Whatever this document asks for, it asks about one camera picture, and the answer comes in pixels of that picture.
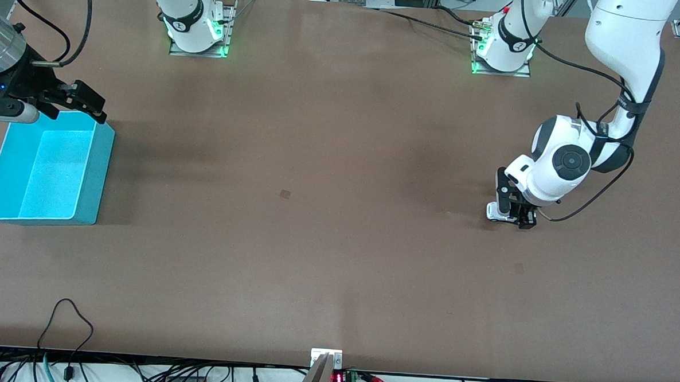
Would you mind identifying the white jeep toy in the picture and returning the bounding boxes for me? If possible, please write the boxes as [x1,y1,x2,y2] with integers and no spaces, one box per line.
[486,201,538,228]

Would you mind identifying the turquoise plastic bin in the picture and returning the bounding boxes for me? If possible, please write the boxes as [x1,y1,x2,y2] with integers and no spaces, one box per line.
[0,110,116,228]

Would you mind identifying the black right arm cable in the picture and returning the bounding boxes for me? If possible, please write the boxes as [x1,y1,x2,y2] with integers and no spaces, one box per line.
[6,0,94,69]

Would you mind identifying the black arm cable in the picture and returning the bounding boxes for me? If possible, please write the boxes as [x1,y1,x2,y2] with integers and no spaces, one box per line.
[6,0,94,69]
[511,0,643,226]

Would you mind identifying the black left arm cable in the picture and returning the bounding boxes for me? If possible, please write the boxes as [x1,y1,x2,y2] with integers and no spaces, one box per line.
[511,0,643,226]

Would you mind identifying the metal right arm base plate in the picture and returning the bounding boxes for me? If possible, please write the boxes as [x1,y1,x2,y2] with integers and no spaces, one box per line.
[169,0,237,59]

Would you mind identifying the short black base cable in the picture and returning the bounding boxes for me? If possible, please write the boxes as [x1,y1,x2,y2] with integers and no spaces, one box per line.
[433,6,480,26]

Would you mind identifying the long black base cable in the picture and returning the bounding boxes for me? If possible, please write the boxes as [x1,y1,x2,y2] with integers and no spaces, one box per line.
[363,6,486,42]

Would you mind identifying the thin black looped cable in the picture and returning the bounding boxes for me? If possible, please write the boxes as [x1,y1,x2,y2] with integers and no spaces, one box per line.
[36,297,95,382]

